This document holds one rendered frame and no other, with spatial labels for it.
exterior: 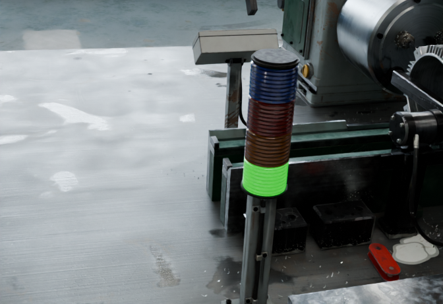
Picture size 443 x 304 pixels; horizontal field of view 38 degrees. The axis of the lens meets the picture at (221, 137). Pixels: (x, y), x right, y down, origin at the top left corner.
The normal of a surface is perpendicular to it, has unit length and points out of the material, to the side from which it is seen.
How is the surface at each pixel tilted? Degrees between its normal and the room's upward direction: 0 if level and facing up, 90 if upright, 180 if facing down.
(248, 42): 50
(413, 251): 0
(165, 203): 0
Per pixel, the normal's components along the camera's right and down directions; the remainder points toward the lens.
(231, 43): 0.23, -0.23
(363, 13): -0.83, -0.36
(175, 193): 0.04, -0.90
